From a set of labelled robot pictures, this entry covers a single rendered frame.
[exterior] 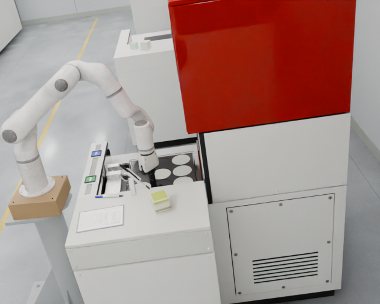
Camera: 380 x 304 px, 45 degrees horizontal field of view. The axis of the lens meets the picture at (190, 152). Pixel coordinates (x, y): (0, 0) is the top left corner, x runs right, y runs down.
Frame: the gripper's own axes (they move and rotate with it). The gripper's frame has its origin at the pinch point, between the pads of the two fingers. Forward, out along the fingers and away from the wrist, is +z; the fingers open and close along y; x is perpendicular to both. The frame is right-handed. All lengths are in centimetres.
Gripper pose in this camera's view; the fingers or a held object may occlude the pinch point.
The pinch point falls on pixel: (151, 176)
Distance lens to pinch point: 240.0
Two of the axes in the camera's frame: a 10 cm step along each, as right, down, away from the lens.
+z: 1.3, 8.5, 5.1
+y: -6.9, 4.5, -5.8
